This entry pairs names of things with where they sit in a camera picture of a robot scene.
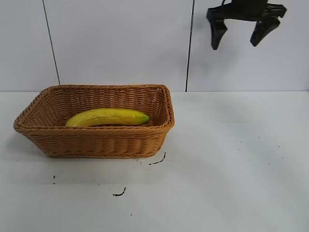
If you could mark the yellow banana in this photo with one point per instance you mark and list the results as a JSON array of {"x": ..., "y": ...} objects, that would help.
[{"x": 108, "y": 117}]

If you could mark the woven wicker basket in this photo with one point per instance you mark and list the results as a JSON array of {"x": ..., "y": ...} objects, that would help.
[{"x": 96, "y": 142}]

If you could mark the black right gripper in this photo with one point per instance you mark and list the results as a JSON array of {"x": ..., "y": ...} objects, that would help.
[{"x": 243, "y": 9}]

